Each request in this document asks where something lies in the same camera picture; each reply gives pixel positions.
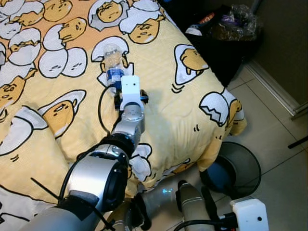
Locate yellow egg print blanket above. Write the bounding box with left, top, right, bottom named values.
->
left=0, top=0, right=249, bottom=231

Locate clear bottle with blue label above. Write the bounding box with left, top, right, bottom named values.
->
left=103, top=43, right=128, bottom=93

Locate black rubbish bag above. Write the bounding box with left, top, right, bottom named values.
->
left=166, top=4, right=264, bottom=88

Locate red can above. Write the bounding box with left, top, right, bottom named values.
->
left=199, top=13, right=215, bottom=25

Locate dark grey wardrobe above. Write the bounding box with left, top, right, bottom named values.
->
left=250, top=0, right=308, bottom=117

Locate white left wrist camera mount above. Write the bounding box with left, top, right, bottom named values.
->
left=119, top=75, right=145, bottom=112

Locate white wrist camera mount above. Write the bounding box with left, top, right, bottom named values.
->
left=119, top=75, right=145, bottom=112
left=230, top=198, right=269, bottom=231

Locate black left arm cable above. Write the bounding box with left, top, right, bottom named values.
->
left=97, top=85, right=121, bottom=138

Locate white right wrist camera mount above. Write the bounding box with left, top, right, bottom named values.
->
left=230, top=198, right=269, bottom=231

